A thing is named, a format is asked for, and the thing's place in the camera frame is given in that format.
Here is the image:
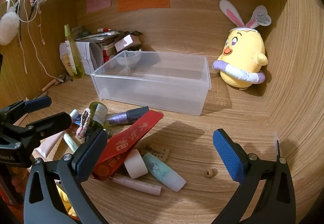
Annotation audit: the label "tall green spray bottle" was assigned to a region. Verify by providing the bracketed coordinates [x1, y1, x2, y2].
[64, 24, 85, 79]

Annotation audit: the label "eraser in brown sleeve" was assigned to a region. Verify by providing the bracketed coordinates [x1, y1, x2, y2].
[143, 147, 171, 162]

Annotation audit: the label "small white capped tube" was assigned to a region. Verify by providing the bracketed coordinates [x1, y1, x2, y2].
[69, 109, 81, 124]

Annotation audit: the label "small white cardboard box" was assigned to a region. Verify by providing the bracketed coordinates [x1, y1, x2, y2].
[114, 34, 141, 53]

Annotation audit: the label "purple pen with grey cap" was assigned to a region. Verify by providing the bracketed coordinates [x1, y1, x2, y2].
[106, 106, 150, 126]

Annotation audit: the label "small green bottle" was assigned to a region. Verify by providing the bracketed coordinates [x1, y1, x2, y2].
[88, 102, 108, 129]

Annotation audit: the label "white bowl of marbles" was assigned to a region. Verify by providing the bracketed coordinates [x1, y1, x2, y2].
[116, 51, 141, 67]

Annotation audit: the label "red book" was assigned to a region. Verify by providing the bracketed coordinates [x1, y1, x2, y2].
[102, 49, 119, 63]

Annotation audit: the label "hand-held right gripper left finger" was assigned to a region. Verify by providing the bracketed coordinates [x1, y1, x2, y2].
[23, 128, 109, 224]

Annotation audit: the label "white cord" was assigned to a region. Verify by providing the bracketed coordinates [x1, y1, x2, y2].
[7, 0, 59, 80]

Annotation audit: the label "metal binder clips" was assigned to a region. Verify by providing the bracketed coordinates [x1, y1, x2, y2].
[54, 73, 74, 85]

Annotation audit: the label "folded white papers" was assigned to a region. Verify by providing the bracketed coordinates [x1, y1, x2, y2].
[73, 41, 102, 75]

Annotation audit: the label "red ribbon tag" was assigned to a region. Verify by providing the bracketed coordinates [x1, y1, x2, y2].
[92, 110, 164, 181]

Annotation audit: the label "teal tube with white cap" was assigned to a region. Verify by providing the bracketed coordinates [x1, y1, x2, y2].
[142, 152, 186, 191]

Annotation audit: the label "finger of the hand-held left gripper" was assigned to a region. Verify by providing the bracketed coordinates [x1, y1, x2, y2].
[0, 96, 52, 123]
[5, 112, 72, 148]

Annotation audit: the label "clear plastic storage box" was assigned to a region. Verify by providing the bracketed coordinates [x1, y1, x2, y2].
[90, 50, 212, 116]

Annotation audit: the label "pink pen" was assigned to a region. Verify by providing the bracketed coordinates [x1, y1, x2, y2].
[111, 173, 162, 196]

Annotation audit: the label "stack of books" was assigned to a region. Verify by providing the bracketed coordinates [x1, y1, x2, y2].
[76, 31, 127, 63]

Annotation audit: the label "yellow chick plush toy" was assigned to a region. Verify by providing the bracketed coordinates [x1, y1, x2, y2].
[212, 0, 272, 89]

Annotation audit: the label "braided pink bracelet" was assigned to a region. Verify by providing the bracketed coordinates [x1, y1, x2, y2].
[76, 108, 92, 138]

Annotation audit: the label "orange sticky note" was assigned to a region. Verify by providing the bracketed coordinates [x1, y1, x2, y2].
[117, 0, 170, 13]

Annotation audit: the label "hanging braided lanyard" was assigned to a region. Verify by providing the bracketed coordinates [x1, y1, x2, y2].
[25, 0, 39, 22]

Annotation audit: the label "white tape roll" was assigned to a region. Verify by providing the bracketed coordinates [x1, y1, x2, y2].
[124, 148, 148, 179]

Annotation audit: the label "white fluffy pompom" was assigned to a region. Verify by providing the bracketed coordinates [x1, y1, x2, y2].
[0, 11, 20, 46]

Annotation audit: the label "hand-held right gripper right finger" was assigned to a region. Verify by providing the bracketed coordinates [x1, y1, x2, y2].
[211, 128, 296, 224]

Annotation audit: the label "wooden stick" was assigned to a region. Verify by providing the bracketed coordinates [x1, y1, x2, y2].
[42, 78, 56, 91]

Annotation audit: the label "pink sticky note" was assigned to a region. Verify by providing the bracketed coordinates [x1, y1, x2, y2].
[86, 0, 112, 13]

